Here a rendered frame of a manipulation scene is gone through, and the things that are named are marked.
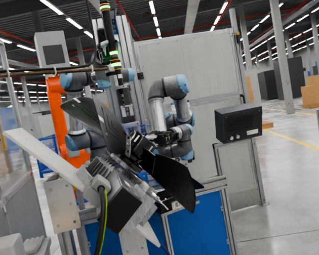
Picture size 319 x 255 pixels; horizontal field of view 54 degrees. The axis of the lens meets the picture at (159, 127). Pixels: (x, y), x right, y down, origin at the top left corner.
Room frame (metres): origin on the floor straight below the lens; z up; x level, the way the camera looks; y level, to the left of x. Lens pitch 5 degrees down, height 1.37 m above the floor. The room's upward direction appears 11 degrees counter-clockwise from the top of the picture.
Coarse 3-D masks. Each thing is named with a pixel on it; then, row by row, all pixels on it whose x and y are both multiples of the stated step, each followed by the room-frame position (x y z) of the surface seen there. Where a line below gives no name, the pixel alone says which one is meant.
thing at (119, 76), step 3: (99, 0) 1.38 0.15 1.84; (102, 0) 1.37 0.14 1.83; (105, 0) 1.37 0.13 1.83; (102, 3) 1.41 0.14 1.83; (120, 69) 1.38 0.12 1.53; (117, 72) 1.37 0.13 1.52; (120, 72) 1.38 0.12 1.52; (117, 75) 1.37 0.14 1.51; (120, 75) 1.38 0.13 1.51; (117, 78) 1.37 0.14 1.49; (120, 78) 1.37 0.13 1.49; (120, 81) 1.37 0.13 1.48; (120, 84) 1.37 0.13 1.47; (123, 84) 1.38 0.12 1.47; (120, 90) 1.38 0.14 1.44; (123, 90) 1.38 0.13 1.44; (120, 93) 1.38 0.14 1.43; (123, 93) 1.38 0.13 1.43
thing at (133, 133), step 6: (132, 132) 1.29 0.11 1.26; (138, 132) 1.27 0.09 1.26; (132, 138) 1.26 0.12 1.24; (138, 138) 1.25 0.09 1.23; (144, 138) 1.25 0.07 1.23; (132, 144) 1.25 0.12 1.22; (138, 144) 1.24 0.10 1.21; (144, 144) 1.25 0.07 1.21; (150, 144) 1.25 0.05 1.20; (132, 150) 1.24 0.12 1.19; (138, 150) 1.24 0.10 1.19; (150, 150) 1.27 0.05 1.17; (120, 156) 1.23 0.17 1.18; (126, 156) 1.24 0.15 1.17; (132, 156) 1.25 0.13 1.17; (138, 156) 1.24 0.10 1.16; (126, 162) 1.22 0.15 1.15; (132, 162) 1.22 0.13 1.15; (138, 162) 1.27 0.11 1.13; (138, 168) 1.24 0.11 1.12
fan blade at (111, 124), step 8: (96, 104) 1.04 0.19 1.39; (104, 104) 1.12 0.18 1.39; (104, 112) 1.07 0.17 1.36; (104, 120) 1.03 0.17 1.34; (112, 120) 1.10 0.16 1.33; (104, 128) 1.00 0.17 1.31; (112, 128) 1.08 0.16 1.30; (120, 128) 1.15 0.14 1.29; (104, 136) 0.97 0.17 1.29; (112, 136) 1.06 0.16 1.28; (120, 136) 1.13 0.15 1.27; (112, 144) 1.04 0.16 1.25; (120, 144) 1.12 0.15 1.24; (112, 152) 1.02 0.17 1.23; (120, 152) 1.11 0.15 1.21
